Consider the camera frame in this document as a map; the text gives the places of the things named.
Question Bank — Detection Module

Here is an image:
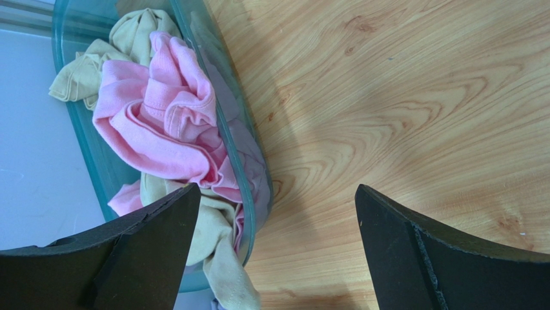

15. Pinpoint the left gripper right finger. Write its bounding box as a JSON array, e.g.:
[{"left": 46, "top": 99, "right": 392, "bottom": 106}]
[{"left": 355, "top": 185, "right": 549, "bottom": 309}]

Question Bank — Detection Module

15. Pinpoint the left aluminium wall profile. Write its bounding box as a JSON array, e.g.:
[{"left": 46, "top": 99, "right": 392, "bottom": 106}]
[{"left": 1, "top": 0, "right": 55, "bottom": 36}]

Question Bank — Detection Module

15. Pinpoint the beige t shirt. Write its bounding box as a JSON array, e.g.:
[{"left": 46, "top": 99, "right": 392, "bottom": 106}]
[{"left": 49, "top": 8, "right": 261, "bottom": 309}]

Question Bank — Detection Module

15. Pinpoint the folded lavender t shirt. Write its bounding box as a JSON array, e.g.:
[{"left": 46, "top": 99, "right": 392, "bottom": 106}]
[{"left": 174, "top": 289, "right": 225, "bottom": 310}]

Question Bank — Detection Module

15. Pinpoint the translucent grey plastic bin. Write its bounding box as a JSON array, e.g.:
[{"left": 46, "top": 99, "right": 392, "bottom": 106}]
[{"left": 52, "top": 1, "right": 273, "bottom": 263}]

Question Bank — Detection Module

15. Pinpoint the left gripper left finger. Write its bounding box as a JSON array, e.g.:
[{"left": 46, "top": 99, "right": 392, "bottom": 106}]
[{"left": 1, "top": 184, "right": 200, "bottom": 309}]

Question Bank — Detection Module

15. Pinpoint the pink t shirt in bin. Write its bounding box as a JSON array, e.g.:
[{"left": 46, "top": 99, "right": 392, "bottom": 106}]
[{"left": 92, "top": 30, "right": 272, "bottom": 254}]

